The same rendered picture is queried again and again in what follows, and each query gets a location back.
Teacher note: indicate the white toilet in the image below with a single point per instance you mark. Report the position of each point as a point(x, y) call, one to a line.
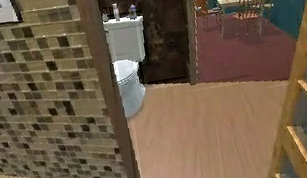
point(125, 47)

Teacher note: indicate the purple soap bottle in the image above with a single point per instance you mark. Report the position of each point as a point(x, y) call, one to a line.
point(132, 12)

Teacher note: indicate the grey spray bottle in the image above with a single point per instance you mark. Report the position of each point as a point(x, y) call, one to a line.
point(115, 12)

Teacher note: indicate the small dark bottle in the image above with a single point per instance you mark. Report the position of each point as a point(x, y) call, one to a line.
point(105, 17)

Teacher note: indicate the dark wooden chair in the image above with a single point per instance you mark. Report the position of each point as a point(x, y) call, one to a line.
point(207, 9)

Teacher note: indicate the pale dining table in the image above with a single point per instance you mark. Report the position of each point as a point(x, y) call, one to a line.
point(232, 0)

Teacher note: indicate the dark spindle-back chair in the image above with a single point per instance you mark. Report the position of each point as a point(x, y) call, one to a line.
point(249, 7)

